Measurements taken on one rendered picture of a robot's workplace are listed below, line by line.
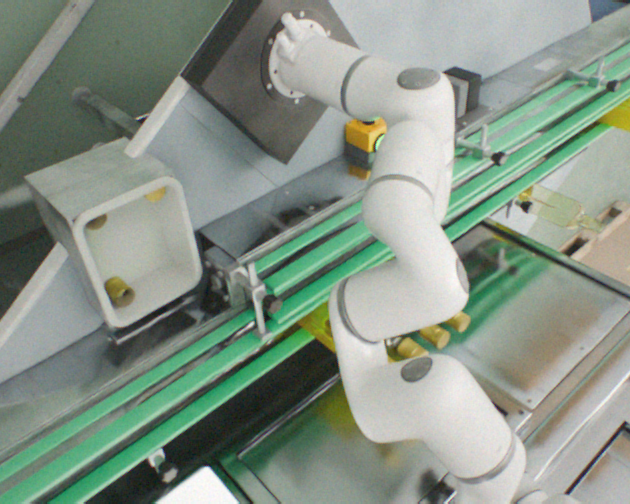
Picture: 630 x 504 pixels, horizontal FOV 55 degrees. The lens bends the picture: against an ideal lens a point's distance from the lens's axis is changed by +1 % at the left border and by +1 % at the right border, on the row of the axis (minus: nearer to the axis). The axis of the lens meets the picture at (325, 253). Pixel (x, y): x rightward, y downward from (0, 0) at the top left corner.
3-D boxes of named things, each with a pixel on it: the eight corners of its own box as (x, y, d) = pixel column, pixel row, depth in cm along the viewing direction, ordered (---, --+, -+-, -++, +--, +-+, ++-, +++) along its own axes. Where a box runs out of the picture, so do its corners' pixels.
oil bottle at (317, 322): (283, 313, 118) (359, 375, 105) (280, 292, 114) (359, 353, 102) (304, 299, 121) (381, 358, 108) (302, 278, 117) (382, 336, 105)
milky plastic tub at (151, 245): (90, 307, 101) (114, 334, 96) (43, 197, 87) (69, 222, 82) (179, 259, 110) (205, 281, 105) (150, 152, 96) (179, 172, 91)
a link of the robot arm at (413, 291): (335, 199, 74) (305, 287, 65) (426, 153, 66) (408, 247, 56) (400, 266, 80) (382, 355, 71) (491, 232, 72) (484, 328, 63)
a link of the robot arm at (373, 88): (382, 37, 89) (470, 68, 80) (388, 114, 98) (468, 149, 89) (335, 66, 85) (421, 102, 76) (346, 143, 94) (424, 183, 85)
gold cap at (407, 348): (396, 357, 107) (415, 371, 104) (397, 344, 104) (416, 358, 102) (409, 347, 108) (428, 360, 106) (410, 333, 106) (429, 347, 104)
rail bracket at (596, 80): (561, 79, 154) (612, 94, 146) (567, 51, 149) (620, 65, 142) (570, 74, 156) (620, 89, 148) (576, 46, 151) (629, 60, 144)
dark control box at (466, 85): (428, 108, 142) (456, 119, 137) (430, 75, 137) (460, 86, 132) (450, 96, 146) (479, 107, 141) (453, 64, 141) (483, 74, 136)
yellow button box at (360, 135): (344, 152, 128) (368, 164, 124) (343, 120, 124) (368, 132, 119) (367, 140, 132) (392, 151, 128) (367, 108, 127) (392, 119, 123)
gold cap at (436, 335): (418, 339, 109) (436, 352, 107) (419, 326, 107) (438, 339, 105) (430, 329, 111) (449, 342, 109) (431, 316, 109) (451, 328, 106)
